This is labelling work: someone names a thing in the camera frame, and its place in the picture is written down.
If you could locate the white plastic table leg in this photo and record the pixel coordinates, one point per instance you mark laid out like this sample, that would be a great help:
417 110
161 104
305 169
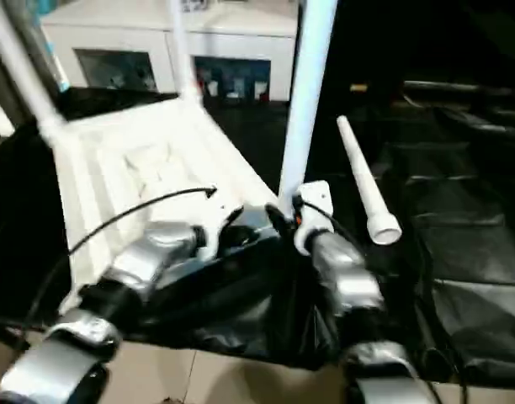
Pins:
362 168
308 105
186 54
26 76

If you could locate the white plastic table top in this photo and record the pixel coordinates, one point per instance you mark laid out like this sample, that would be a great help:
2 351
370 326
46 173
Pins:
114 168

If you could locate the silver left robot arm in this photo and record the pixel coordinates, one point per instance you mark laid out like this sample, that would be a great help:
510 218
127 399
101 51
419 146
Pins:
135 256

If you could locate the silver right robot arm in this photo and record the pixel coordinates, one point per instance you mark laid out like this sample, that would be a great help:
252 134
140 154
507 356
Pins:
350 273

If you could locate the small tan label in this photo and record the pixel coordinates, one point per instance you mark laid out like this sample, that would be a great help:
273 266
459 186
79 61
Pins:
358 87

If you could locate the black mat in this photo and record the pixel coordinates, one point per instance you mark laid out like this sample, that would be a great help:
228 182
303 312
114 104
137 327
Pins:
451 210

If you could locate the white cabinet with glass doors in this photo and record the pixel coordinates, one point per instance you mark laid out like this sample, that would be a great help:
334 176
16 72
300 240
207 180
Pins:
135 33

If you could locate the clear glass trinket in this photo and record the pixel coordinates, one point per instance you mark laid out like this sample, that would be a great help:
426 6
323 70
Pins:
194 4

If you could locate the teal patterned hanging cloth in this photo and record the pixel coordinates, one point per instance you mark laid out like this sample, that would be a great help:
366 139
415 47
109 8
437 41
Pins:
59 67

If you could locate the grey curtain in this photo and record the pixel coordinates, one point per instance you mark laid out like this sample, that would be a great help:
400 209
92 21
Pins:
5 63

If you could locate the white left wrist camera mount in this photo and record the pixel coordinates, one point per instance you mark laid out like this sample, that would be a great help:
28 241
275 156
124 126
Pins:
219 210

